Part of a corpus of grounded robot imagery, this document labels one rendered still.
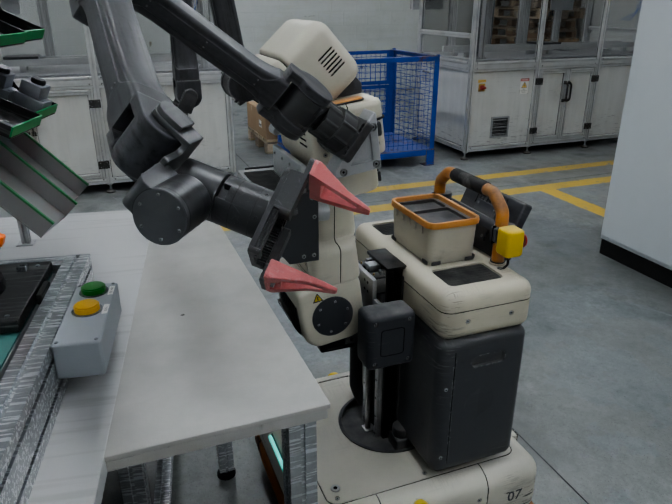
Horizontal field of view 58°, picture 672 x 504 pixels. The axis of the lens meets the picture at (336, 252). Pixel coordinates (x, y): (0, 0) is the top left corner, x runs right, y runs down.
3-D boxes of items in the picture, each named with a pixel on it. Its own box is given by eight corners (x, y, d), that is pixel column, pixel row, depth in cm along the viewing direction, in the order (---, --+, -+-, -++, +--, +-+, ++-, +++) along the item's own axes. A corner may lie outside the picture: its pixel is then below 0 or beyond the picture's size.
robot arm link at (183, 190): (168, 97, 66) (127, 154, 69) (111, 114, 55) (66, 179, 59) (251, 174, 67) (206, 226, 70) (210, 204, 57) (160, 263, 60)
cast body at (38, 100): (49, 113, 137) (57, 84, 135) (39, 116, 133) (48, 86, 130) (13, 96, 136) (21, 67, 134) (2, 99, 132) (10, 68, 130)
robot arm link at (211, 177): (190, 149, 69) (179, 195, 71) (161, 163, 62) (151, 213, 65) (246, 172, 68) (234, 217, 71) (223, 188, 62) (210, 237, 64)
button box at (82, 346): (122, 311, 112) (117, 280, 109) (106, 375, 93) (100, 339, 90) (81, 314, 110) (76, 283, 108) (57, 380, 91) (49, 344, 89)
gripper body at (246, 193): (302, 171, 65) (238, 146, 65) (263, 256, 62) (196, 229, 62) (302, 194, 71) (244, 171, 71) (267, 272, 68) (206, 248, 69)
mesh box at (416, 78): (390, 145, 643) (393, 47, 605) (434, 164, 569) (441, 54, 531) (276, 157, 597) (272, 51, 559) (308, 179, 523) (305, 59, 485)
